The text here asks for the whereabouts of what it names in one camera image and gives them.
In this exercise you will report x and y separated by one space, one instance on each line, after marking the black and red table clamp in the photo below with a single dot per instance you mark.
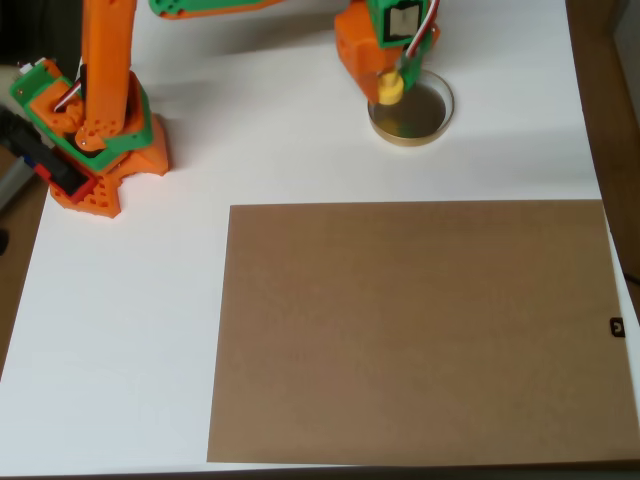
40 155

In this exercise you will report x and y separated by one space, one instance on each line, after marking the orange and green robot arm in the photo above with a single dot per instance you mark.
107 65

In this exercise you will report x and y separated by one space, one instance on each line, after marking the orange robot base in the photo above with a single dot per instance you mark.
145 157

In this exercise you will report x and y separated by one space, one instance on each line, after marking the small yellow plastic piece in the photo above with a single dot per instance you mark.
390 90

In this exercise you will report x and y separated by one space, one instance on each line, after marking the brown cardboard sheet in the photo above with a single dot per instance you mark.
415 330

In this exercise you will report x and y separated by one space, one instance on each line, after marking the round shallow dish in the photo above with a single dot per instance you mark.
425 120

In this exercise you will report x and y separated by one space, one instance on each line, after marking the small black tag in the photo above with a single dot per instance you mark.
617 327

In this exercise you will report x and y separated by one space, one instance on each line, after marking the orange gripper black servo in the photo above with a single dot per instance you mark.
361 56

